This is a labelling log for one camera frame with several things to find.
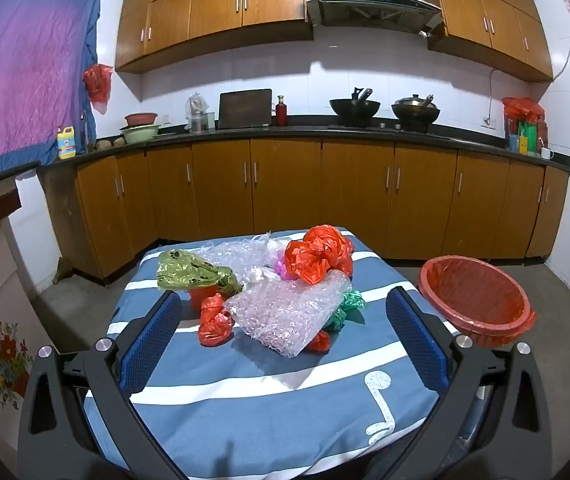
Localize wok with lid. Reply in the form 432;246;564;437
391;93;442;126

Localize dark cutting board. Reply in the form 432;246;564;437
217;88;273;131

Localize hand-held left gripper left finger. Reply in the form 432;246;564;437
18;290;186;480

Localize yellow detergent bottle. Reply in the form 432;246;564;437
56;126;76;161

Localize white power cable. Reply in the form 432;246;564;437
487;67;503;121

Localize green basin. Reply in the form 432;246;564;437
120;124;161;143

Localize black countertop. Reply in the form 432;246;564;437
0;115;570;196

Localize blue white striped cloth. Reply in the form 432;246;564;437
81;230;470;476

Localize red plastic scrap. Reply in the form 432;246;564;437
307;330;332;352

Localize wooden wall cabinet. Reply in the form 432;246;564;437
427;0;553;82
114;0;314;75

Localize small red plastic bag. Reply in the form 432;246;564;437
198;292;236;347

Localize olive green printed plastic bag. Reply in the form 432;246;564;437
157;249;243;297

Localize black wok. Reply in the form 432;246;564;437
329;86;382;125

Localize wooden base cabinets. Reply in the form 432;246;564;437
38;137;570;286

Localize red plastic bag on boxes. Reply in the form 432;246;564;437
502;96;546;123

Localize jar with clear plastic bag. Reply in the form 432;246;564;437
185;91;211;133

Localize white curtain cord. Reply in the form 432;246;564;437
552;30;570;81

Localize purple blue hanging cloth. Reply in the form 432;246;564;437
0;0;102;181

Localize large red plastic bag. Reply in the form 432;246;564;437
284;225;355;286

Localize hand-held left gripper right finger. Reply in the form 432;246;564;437
386;287;553;480

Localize large bubble wrap sheet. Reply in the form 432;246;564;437
225;272;353;359

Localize red hanging plastic bag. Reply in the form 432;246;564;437
83;64;114;115

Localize red basin with red liner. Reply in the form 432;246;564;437
419;255;536;348

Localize black gas stove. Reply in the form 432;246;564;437
327;119;450;137

